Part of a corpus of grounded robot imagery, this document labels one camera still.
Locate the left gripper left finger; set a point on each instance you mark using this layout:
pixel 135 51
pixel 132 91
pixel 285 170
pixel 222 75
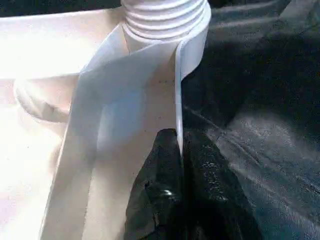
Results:
pixel 160 195

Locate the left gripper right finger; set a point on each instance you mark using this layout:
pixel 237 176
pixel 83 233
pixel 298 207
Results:
pixel 212 200

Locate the white plastic table top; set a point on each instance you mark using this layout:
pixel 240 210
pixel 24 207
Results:
pixel 37 125

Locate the white plastic table leg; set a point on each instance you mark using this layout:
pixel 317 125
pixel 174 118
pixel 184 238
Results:
pixel 165 20

